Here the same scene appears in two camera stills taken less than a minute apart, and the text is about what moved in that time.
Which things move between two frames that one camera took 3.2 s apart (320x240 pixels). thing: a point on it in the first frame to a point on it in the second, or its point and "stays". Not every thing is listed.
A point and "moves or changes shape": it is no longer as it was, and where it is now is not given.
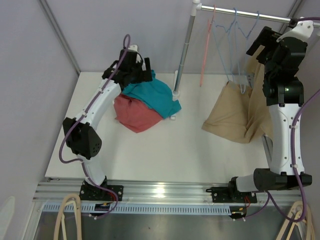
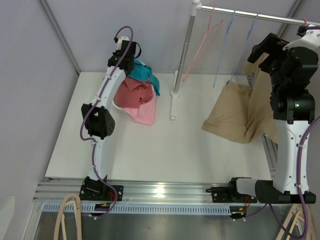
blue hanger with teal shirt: [223, 39] to [237, 65]
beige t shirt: [240, 114] stays
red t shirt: [134, 115] to [130, 93]
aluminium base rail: [158, 192] stays
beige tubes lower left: [71, 197] stays
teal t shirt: [157, 94] moves or changes shape
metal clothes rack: [197, 5] stays
